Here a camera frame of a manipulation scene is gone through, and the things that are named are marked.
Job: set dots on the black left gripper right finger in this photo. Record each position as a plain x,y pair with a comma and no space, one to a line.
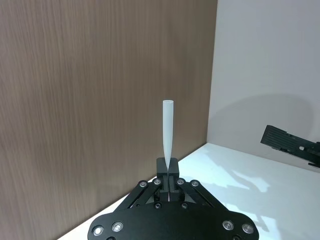
175,172

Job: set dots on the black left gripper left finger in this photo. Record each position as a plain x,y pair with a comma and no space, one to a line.
162,172

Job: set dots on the white translucent plastic tube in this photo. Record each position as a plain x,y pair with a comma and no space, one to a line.
167,125

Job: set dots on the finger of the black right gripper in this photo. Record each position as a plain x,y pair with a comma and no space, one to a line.
275,137

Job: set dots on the brown wood-grain panel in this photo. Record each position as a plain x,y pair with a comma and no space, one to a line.
75,100

